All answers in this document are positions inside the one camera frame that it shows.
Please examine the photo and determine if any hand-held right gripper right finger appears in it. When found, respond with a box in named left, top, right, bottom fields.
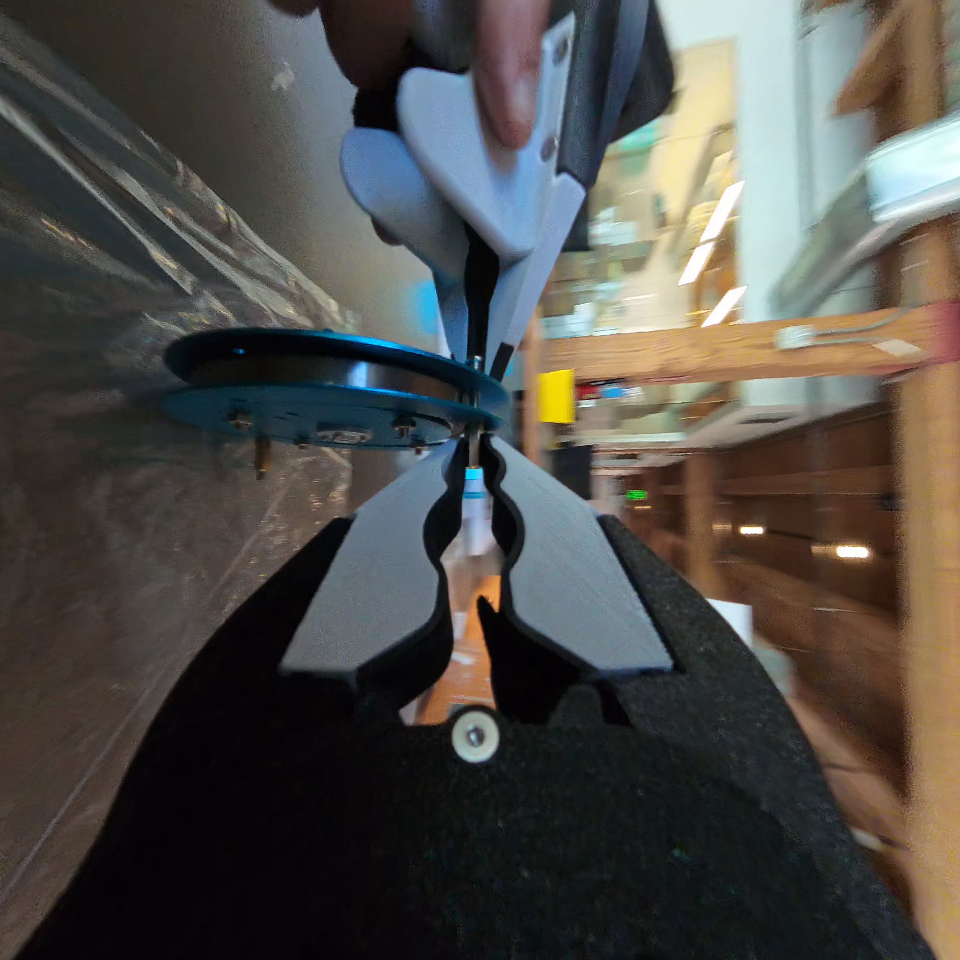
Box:
left=480, top=433, right=676, bottom=674

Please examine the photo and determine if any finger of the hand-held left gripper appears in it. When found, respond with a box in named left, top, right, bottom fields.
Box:
left=431, top=273, right=474, bottom=363
left=486, top=174, right=589, bottom=381

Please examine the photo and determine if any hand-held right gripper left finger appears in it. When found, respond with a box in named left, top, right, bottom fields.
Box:
left=278, top=436, right=470, bottom=680

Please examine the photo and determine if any blue disc bearing assembly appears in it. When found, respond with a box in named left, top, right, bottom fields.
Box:
left=161, top=326, right=515, bottom=481

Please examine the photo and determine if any person's left hand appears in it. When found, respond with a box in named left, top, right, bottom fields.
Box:
left=270, top=0, right=558, bottom=149

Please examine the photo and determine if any orange cardboard box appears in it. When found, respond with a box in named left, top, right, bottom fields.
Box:
left=416, top=573, right=505, bottom=725

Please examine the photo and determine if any yellow sign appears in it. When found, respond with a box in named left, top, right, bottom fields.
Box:
left=538, top=369, right=577, bottom=426

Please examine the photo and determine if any clear plastic bag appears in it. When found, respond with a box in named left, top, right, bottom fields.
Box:
left=0, top=30, right=361, bottom=624

